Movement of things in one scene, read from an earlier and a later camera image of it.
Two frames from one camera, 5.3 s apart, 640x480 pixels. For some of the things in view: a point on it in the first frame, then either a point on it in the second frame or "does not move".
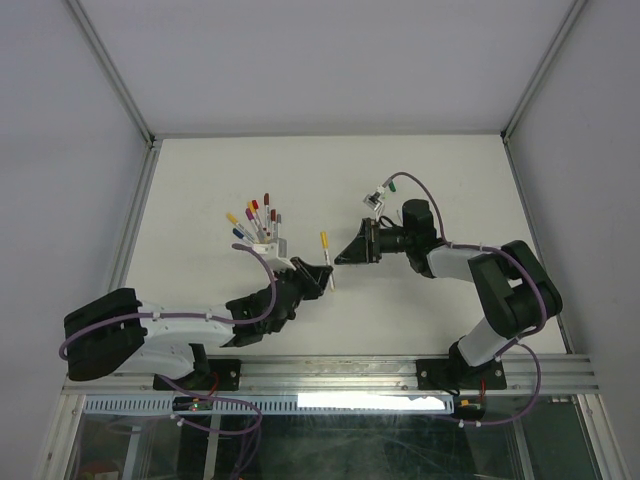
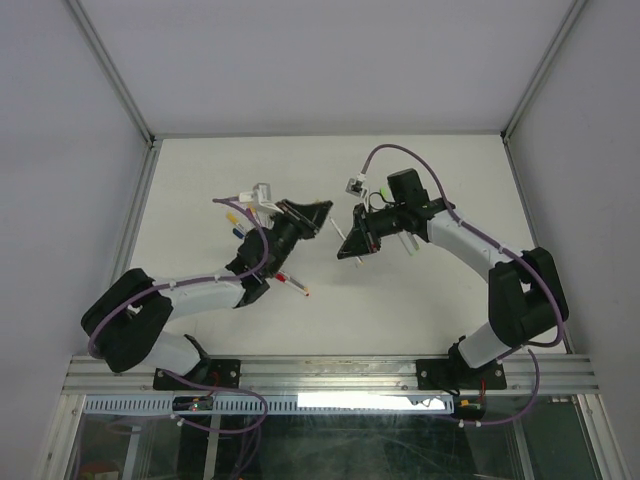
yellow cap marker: x=242 y=228 does not move
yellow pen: x=325 y=246 -> x=337 y=228
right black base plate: x=458 y=375 does not move
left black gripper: x=313 y=278 -> x=306 y=218
